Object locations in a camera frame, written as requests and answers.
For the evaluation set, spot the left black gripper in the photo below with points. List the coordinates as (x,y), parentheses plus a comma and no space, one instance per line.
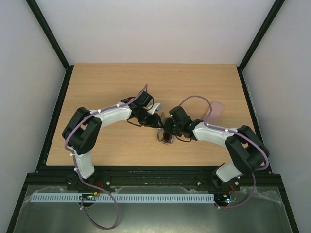
(154,122)

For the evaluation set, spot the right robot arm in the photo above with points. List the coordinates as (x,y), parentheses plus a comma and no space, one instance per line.
(246,150)

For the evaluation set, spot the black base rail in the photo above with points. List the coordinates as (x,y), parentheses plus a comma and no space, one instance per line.
(107,177)

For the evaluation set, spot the left black frame post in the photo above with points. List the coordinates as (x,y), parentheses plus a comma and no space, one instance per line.
(48,33)

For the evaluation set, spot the right black frame post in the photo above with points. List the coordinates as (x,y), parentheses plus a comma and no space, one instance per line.
(274,10)

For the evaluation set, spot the black frame post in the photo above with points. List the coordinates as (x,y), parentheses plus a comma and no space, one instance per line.
(274,10)
(48,33)

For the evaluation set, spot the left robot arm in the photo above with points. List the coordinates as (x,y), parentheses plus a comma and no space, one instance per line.
(82,131)

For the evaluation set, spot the brown rectangular sunglasses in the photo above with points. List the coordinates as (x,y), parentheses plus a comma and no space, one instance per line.
(163,118)

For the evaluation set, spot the light blue cable duct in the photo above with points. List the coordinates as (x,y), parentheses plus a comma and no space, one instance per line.
(123,198)

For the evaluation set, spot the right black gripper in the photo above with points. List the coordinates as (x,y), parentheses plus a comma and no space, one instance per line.
(167,126)

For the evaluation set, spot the pink glasses case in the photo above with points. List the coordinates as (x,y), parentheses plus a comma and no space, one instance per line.
(216,112)

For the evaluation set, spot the brown plaid glasses case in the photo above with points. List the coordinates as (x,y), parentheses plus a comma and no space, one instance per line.
(164,137)

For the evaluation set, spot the metal floor plate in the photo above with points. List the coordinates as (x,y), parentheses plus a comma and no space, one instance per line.
(249,211)

